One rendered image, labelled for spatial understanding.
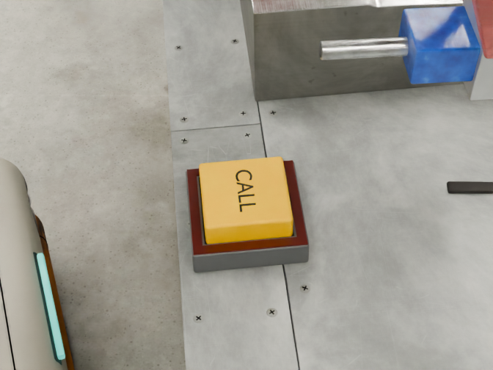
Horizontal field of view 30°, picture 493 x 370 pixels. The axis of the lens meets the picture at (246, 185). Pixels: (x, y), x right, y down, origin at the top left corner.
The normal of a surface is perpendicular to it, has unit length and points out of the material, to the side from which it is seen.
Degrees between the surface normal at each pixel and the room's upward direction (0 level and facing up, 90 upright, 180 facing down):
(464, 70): 90
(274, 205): 0
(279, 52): 90
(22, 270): 28
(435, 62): 90
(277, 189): 0
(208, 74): 0
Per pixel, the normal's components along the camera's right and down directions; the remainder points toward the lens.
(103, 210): -0.02, -0.66
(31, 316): 0.43, -0.70
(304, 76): 0.10, 0.75
